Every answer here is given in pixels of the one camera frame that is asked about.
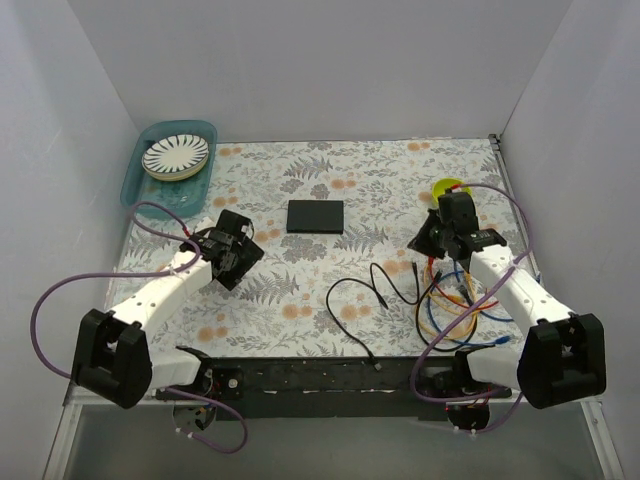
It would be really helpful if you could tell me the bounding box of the red ethernet cable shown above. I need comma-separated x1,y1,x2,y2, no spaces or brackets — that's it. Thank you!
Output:
424,257,499,316

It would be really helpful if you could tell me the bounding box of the blue ethernet cable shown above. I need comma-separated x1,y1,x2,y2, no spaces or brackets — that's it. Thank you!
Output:
427,269,516,346
439,334,514,351

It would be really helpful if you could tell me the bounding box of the yellow ethernet cable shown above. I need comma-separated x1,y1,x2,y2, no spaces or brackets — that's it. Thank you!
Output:
414,264,481,346

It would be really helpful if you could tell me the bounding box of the black network switch box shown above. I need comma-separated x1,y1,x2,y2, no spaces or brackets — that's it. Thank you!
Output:
286,200,344,234

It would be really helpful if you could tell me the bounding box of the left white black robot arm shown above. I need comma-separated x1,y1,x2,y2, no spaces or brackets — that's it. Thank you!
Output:
71,227,264,409

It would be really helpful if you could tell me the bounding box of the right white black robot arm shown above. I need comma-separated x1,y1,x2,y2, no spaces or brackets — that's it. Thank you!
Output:
408,210,607,409

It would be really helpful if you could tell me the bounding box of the lime green bowl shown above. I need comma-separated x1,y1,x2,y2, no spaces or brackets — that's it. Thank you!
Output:
432,178,472,209

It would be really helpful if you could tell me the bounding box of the floral patterned table mat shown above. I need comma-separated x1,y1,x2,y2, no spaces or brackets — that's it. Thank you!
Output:
97,138,560,359

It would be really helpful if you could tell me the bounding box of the teal plastic tray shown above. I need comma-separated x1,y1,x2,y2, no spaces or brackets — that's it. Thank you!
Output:
120,120,217,218

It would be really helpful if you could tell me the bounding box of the striped white plate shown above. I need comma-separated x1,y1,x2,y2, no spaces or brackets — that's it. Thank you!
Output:
141,134,210,182

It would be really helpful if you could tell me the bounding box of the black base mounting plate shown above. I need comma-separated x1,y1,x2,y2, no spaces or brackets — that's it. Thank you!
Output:
155,357,517,421

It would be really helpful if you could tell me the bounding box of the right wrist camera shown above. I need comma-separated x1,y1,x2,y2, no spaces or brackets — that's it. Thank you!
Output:
438,191,479,235

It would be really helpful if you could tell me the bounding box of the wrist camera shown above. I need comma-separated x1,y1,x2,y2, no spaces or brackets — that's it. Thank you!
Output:
216,209,252,243
438,191,479,235

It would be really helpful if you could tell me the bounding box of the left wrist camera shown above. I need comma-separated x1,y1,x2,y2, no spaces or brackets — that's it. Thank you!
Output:
216,209,252,243

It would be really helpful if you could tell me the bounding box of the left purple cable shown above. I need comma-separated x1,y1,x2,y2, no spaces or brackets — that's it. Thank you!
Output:
30,201,249,455

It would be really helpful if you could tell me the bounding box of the aluminium frame rail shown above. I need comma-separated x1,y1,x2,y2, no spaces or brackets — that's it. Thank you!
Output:
45,388,623,479

